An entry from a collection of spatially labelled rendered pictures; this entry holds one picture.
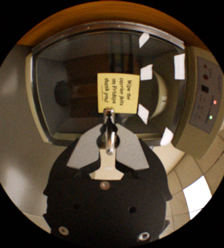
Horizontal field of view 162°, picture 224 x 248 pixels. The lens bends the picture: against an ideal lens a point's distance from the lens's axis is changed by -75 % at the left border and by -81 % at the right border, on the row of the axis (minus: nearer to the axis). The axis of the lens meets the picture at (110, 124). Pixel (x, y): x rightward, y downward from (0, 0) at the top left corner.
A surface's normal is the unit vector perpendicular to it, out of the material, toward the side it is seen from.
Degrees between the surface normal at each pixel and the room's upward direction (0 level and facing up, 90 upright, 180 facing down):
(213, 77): 135
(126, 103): 90
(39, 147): 0
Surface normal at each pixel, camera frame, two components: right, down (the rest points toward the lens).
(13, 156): 1.00, 0.00
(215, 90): -0.72, 0.36
